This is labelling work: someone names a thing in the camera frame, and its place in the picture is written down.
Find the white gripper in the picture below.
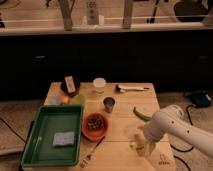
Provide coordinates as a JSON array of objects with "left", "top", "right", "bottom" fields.
[{"left": 135, "top": 123, "right": 166, "bottom": 157}]

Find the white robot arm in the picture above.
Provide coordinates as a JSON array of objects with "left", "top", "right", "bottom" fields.
[{"left": 133, "top": 105, "right": 213, "bottom": 159}]

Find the orange bowl with beans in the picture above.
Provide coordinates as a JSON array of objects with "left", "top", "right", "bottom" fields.
[{"left": 82, "top": 113, "right": 108, "bottom": 142}]

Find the green chili pepper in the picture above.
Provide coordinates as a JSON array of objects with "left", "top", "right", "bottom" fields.
[{"left": 133, "top": 107, "right": 152, "bottom": 122}]

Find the dark round box with card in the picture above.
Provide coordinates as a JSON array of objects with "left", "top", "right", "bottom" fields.
[{"left": 60, "top": 76, "right": 80, "bottom": 97}]

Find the fork with dark handle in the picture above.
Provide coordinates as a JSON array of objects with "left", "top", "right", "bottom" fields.
[{"left": 79, "top": 137, "right": 105, "bottom": 168}]

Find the white brush with black head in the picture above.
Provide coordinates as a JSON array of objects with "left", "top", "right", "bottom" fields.
[{"left": 115, "top": 84, "right": 149, "bottom": 92}]

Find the blue sponge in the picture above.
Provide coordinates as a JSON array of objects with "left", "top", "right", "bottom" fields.
[{"left": 53, "top": 132, "right": 75, "bottom": 146}]

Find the green plastic tray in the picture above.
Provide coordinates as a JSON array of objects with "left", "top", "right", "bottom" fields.
[{"left": 21, "top": 105, "right": 83, "bottom": 168}]

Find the white plastic cup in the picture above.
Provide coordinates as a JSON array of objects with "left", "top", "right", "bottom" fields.
[{"left": 93, "top": 78, "right": 106, "bottom": 93}]

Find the metal cup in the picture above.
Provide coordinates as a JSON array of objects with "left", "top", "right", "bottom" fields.
[{"left": 103, "top": 97, "right": 115, "bottom": 113}]

